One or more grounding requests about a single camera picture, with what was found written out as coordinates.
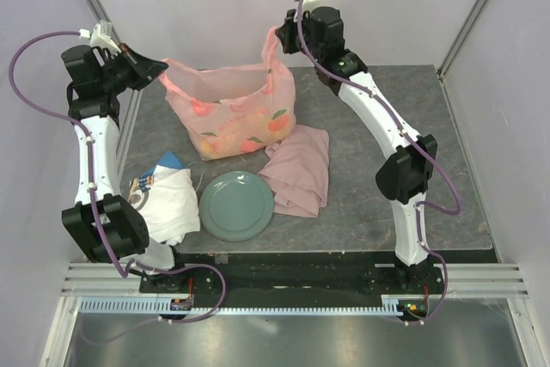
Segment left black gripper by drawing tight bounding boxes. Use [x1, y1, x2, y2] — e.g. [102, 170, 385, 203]
[99, 43, 167, 95]

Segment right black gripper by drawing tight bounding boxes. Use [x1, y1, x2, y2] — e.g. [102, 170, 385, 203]
[277, 7, 322, 63]

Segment pink plastic bag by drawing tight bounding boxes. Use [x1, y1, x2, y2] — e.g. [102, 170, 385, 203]
[160, 28, 296, 161]

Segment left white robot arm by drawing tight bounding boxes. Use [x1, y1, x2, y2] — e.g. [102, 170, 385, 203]
[61, 43, 189, 292]

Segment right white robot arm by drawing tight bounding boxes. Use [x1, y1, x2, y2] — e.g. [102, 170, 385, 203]
[276, 6, 437, 293]

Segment white cloth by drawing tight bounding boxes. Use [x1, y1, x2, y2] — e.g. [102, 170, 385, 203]
[128, 165, 201, 246]

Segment mauve folded cloth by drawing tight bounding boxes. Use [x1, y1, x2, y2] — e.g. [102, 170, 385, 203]
[258, 125, 329, 217]

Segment grey-green plate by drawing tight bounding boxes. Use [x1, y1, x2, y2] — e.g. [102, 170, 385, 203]
[199, 171, 274, 242]

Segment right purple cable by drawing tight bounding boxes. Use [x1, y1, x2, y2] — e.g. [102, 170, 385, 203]
[295, 0, 464, 327]

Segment purple cable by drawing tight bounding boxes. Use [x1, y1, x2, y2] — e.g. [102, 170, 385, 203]
[9, 30, 134, 280]
[295, 0, 464, 327]

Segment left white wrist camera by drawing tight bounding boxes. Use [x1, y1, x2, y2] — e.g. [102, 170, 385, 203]
[79, 20, 121, 54]

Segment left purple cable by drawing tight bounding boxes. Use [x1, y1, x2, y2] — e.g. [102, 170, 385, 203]
[9, 30, 134, 280]

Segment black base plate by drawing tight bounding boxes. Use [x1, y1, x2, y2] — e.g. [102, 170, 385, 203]
[139, 252, 444, 306]

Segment right aluminium frame post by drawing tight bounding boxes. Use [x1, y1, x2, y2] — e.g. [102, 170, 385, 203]
[437, 0, 491, 80]

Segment white slotted cable duct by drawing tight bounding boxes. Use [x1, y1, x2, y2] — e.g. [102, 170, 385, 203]
[79, 297, 403, 316]

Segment aluminium rail front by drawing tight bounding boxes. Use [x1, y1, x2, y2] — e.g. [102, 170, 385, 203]
[62, 263, 528, 299]

